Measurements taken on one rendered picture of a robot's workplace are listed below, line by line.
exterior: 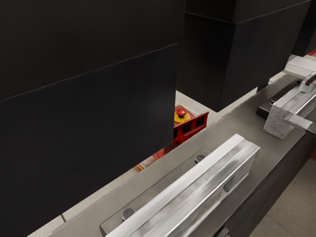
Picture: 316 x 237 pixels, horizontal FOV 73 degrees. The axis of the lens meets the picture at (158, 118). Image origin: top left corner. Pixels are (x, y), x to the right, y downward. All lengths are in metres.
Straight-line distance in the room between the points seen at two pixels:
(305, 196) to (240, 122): 1.17
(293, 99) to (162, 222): 0.50
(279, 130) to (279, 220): 1.01
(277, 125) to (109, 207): 0.48
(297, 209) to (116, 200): 1.38
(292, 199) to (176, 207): 1.42
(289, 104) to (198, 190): 0.39
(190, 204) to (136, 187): 0.17
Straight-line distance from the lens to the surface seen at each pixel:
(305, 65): 0.86
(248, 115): 0.75
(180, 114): 0.81
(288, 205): 1.71
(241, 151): 0.48
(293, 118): 0.56
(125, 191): 0.51
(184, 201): 0.38
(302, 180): 1.89
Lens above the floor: 1.30
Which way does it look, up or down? 38 degrees down
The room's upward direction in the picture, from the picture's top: straight up
